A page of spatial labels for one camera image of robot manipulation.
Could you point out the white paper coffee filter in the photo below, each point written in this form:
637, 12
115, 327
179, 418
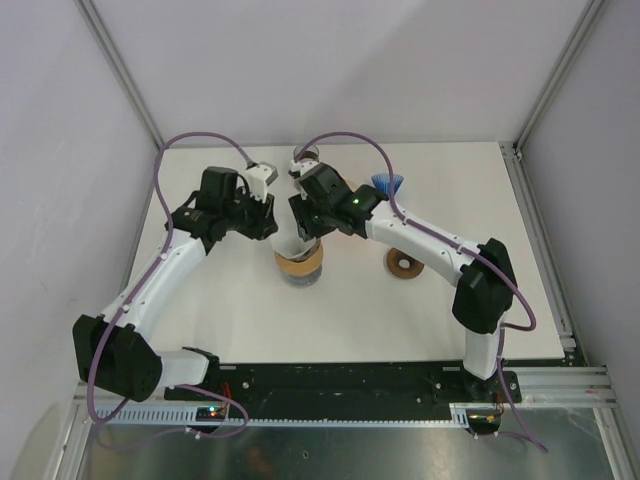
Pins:
286, 241

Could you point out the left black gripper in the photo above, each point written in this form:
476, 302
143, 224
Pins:
264, 224

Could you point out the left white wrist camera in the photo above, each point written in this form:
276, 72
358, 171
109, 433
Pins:
259, 177

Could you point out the blue glass dripper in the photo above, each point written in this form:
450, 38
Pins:
386, 183

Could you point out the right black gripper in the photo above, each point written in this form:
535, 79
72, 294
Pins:
301, 204

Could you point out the glass carafe with brown band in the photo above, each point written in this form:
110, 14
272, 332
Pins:
304, 153

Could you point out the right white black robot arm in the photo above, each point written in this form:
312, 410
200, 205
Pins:
481, 274

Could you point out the glass server pitcher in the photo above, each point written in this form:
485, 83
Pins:
303, 281

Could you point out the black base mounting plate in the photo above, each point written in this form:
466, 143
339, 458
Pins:
351, 390

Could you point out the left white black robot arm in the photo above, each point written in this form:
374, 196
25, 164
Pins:
113, 350

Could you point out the white slotted cable duct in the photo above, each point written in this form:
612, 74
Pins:
167, 414

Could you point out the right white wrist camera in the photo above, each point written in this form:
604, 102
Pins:
299, 169

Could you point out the clear glass dripper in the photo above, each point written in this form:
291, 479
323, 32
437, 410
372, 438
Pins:
308, 251

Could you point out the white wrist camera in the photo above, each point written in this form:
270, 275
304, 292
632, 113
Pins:
259, 177
299, 169

